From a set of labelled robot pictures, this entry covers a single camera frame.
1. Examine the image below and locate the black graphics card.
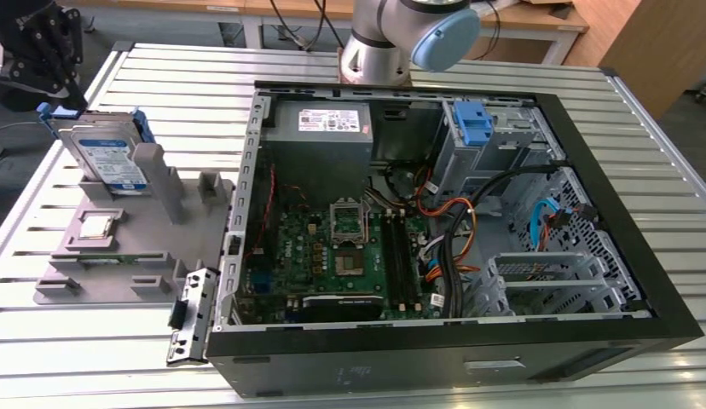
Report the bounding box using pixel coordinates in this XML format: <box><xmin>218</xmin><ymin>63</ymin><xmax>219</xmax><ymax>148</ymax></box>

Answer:
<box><xmin>283</xmin><ymin>292</ymin><xmax>384</xmax><ymax>323</ymax></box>

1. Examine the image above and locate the hard disk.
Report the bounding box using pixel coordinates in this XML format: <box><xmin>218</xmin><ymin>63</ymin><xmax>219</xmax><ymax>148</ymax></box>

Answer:
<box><xmin>36</xmin><ymin>101</ymin><xmax>155</xmax><ymax>198</ymax></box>

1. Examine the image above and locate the black PC case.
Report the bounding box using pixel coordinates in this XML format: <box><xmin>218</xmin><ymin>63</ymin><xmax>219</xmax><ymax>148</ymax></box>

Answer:
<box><xmin>203</xmin><ymin>79</ymin><xmax>706</xmax><ymax>400</ymax></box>

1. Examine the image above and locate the grey expansion slot latch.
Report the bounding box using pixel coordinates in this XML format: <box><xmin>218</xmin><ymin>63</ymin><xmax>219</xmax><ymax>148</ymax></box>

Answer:
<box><xmin>165</xmin><ymin>267</ymin><xmax>221</xmax><ymax>368</ymax></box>

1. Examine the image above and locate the orange wire bundle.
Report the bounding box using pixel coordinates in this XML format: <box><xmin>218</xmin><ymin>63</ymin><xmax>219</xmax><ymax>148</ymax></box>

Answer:
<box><xmin>414</xmin><ymin>168</ymin><xmax>483</xmax><ymax>285</ymax></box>

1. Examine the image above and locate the green RAM stick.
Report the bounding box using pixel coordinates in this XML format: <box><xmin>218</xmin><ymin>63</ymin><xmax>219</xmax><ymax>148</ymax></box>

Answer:
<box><xmin>76</xmin><ymin>253</ymin><xmax>165</xmax><ymax>263</ymax></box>

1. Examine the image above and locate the wooden desk white frame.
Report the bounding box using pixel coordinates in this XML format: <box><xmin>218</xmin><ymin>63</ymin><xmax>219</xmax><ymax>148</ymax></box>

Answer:
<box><xmin>243</xmin><ymin>0</ymin><xmax>592</xmax><ymax>66</ymax></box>
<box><xmin>82</xmin><ymin>0</ymin><xmax>263</xmax><ymax>49</ymax></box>

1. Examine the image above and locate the blue drive latch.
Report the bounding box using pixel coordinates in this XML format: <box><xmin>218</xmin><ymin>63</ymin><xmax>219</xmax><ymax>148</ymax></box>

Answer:
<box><xmin>452</xmin><ymin>100</ymin><xmax>495</xmax><ymax>145</ymax></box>

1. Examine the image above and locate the metal drive cage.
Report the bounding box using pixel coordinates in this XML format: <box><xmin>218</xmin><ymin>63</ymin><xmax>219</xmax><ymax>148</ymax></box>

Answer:
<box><xmin>432</xmin><ymin>98</ymin><xmax>564</xmax><ymax>205</ymax></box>

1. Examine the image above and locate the grey parts rack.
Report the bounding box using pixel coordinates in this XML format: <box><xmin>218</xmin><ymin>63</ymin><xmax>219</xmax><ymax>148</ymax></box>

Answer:
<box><xmin>32</xmin><ymin>142</ymin><xmax>238</xmax><ymax>306</ymax></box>

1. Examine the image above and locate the wooden cabinet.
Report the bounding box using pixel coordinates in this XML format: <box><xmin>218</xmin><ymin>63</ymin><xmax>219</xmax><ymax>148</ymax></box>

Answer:
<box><xmin>568</xmin><ymin>0</ymin><xmax>706</xmax><ymax>123</ymax></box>

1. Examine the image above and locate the grey power supply unit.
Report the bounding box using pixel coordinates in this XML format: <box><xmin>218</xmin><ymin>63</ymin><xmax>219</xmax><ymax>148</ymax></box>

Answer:
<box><xmin>261</xmin><ymin>101</ymin><xmax>376</xmax><ymax>201</ymax></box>

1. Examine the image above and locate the silver CPU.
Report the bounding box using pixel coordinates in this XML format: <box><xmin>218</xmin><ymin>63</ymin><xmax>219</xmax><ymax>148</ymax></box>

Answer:
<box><xmin>79</xmin><ymin>215</ymin><xmax>116</xmax><ymax>239</ymax></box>

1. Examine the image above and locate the blue data wire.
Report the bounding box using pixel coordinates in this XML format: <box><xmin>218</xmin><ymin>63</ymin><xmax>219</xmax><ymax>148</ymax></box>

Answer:
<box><xmin>531</xmin><ymin>198</ymin><xmax>599</xmax><ymax>251</ymax></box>

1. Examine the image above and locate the metal socket cover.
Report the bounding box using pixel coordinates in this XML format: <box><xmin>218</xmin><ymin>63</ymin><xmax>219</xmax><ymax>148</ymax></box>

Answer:
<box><xmin>328</xmin><ymin>199</ymin><xmax>370</xmax><ymax>248</ymax></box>

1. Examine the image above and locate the thin red wire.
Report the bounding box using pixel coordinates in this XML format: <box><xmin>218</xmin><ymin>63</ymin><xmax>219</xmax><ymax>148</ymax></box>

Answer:
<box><xmin>250</xmin><ymin>164</ymin><xmax>278</xmax><ymax>256</ymax></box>

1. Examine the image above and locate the black mesh waste bin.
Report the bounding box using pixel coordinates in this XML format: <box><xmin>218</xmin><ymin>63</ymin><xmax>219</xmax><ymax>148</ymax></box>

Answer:
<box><xmin>0</xmin><ymin>72</ymin><xmax>54</xmax><ymax>112</ymax></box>

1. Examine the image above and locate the metal disk bay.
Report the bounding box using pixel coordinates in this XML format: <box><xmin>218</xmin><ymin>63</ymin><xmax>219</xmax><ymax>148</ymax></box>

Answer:
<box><xmin>480</xmin><ymin>251</ymin><xmax>639</xmax><ymax>319</ymax></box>

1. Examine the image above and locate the green motherboard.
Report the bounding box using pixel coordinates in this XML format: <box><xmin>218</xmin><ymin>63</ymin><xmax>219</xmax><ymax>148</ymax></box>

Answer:
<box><xmin>242</xmin><ymin>199</ymin><xmax>445</xmax><ymax>323</ymax></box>

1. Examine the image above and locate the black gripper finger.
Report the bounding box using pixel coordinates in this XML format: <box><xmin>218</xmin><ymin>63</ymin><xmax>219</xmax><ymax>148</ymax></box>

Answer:
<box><xmin>22</xmin><ymin>6</ymin><xmax>90</xmax><ymax>112</ymax></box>

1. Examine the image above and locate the black cable bundle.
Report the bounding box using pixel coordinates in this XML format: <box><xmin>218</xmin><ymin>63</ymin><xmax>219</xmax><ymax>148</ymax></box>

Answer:
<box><xmin>442</xmin><ymin>164</ymin><xmax>568</xmax><ymax>319</ymax></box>

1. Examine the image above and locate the black RAM slot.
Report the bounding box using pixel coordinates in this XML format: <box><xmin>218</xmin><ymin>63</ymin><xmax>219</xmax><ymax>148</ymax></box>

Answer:
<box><xmin>397</xmin><ymin>210</ymin><xmax>422</xmax><ymax>311</ymax></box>
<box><xmin>382</xmin><ymin>210</ymin><xmax>404</xmax><ymax>311</ymax></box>

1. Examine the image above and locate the CPU socket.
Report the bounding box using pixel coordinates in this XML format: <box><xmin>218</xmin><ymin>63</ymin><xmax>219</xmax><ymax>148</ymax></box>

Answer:
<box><xmin>333</xmin><ymin>245</ymin><xmax>370</xmax><ymax>278</ymax></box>

